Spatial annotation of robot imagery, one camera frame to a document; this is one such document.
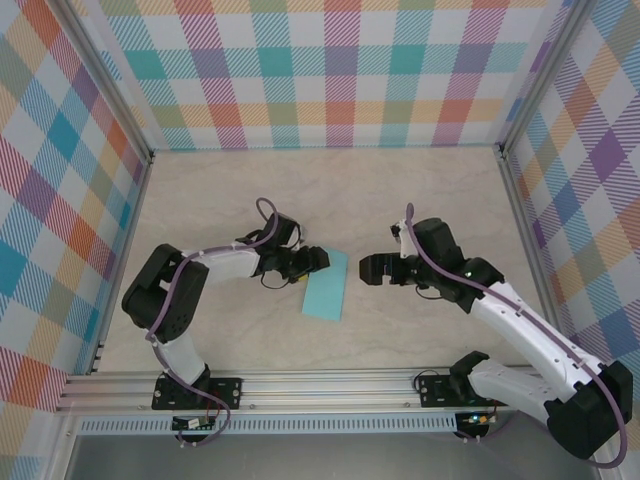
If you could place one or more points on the light blue cloth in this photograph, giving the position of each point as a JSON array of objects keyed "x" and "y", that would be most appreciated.
[{"x": 325, "y": 295}]

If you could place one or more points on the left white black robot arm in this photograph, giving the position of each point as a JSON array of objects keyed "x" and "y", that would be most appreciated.
[{"x": 187, "y": 355}]

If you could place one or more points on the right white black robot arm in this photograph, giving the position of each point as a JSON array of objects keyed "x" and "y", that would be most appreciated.
[{"x": 530, "y": 325}]

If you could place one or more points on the small circuit board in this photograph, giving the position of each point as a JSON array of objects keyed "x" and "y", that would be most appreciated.
[
  {"x": 477, "y": 419},
  {"x": 192, "y": 424}
]

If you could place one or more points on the grey metal panel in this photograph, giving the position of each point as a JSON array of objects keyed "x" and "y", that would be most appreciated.
[{"x": 325, "y": 460}]

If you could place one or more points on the aluminium mounting rail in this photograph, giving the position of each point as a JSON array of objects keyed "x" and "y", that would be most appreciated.
[{"x": 325, "y": 390}]

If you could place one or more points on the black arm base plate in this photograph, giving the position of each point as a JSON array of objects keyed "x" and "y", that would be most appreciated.
[
  {"x": 225, "y": 392},
  {"x": 432, "y": 392}
]

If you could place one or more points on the aluminium corner post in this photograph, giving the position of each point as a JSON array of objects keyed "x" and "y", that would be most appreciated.
[
  {"x": 117, "y": 85},
  {"x": 532, "y": 85}
]

